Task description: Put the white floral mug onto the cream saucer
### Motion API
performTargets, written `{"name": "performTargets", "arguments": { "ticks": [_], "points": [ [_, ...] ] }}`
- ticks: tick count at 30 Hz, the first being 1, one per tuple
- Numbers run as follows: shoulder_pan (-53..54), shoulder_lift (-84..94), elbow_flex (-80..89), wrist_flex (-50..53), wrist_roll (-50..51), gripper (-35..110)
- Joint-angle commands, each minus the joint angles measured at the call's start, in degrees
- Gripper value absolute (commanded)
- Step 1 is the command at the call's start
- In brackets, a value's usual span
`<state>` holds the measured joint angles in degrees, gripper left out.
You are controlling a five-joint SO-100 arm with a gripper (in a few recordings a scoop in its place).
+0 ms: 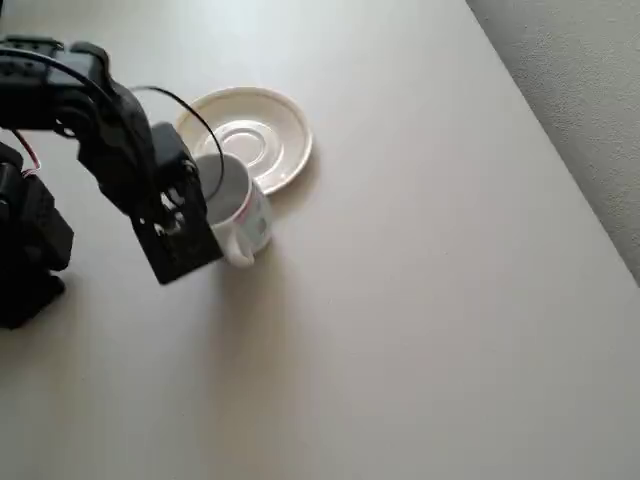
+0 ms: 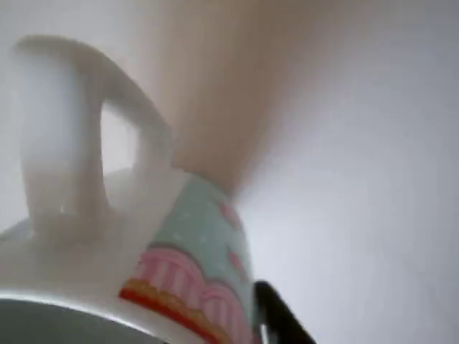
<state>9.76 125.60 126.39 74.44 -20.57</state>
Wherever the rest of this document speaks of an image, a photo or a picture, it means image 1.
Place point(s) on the white ceramic mug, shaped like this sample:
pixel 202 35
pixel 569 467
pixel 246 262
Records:
pixel 239 200

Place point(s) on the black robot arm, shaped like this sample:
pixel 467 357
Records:
pixel 30 225

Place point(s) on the cream ceramic saucer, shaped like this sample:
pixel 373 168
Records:
pixel 285 130

